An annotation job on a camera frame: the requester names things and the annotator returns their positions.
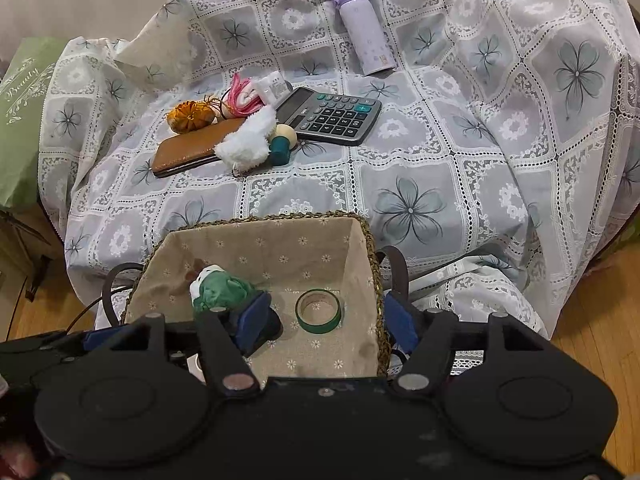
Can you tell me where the green frog plush toy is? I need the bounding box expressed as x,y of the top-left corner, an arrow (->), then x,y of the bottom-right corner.
189,264 -> 256,313

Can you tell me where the green tape roll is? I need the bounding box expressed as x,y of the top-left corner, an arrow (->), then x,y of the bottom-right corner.
295,288 -> 342,335

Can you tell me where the white fluffy plush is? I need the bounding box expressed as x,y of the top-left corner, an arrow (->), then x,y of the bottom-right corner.
214,105 -> 277,174

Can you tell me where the teal and cream mushroom stamp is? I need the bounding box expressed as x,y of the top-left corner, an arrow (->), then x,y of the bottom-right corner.
269,124 -> 297,166

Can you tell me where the orange pumpkin pouch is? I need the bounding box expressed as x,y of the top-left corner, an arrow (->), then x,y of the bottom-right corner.
166,101 -> 216,134

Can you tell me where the pink and white cloth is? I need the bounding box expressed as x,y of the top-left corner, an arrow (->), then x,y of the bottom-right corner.
226,73 -> 264,117

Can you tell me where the small white tube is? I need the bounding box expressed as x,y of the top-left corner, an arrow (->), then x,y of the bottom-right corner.
252,70 -> 293,107

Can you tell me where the black mushroom-shaped stamp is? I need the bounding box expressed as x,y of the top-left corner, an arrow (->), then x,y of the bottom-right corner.
234,304 -> 282,356

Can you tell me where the beige tape roll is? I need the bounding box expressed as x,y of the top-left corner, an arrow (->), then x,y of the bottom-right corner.
186,353 -> 206,384

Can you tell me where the woven basket with fabric liner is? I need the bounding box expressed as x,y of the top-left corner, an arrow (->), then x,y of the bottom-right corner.
116,211 -> 390,382

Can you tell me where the brown leather wallet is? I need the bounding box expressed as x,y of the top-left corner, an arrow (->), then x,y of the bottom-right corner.
151,118 -> 245,178

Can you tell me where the floral lace cloth cover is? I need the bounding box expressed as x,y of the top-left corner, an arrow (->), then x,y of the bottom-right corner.
38,0 -> 639,336

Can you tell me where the grey desk calculator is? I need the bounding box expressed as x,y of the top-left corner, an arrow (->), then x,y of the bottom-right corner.
276,87 -> 382,146

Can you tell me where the green cushion with lettering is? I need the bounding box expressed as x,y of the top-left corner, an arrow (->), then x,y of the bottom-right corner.
0,37 -> 66,210

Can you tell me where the purple water bottle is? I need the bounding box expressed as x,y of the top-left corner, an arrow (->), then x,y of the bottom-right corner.
332,0 -> 396,76

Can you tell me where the black cable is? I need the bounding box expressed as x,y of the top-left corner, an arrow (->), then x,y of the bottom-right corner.
4,284 -> 129,344

